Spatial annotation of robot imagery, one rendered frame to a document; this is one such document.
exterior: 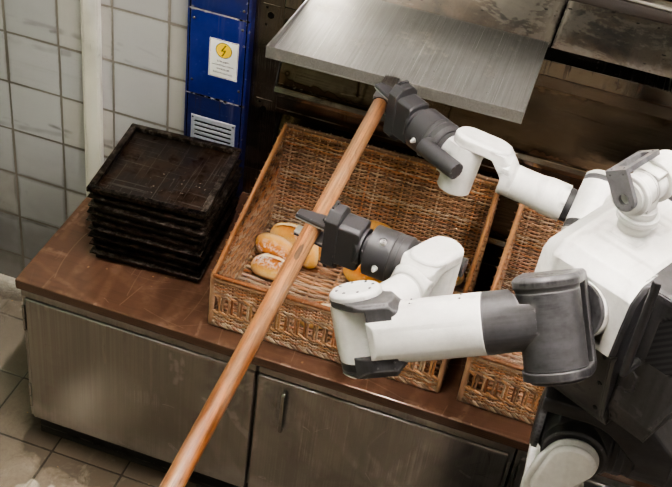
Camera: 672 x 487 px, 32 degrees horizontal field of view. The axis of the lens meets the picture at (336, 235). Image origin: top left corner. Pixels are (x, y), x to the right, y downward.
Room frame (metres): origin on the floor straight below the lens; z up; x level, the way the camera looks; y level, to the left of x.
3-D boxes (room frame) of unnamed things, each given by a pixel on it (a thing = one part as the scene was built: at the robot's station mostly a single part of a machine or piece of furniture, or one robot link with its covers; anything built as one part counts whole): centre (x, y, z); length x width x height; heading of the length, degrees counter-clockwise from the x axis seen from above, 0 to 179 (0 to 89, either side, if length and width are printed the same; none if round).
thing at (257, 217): (2.08, -0.06, 0.72); 0.56 x 0.49 x 0.28; 78
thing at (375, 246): (1.51, -0.04, 1.20); 0.12 x 0.10 x 0.13; 70
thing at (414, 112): (1.91, -0.12, 1.20); 0.12 x 0.10 x 0.13; 43
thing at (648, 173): (1.40, -0.44, 1.47); 0.10 x 0.07 x 0.09; 139
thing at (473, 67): (2.22, -0.11, 1.19); 0.55 x 0.36 x 0.03; 78
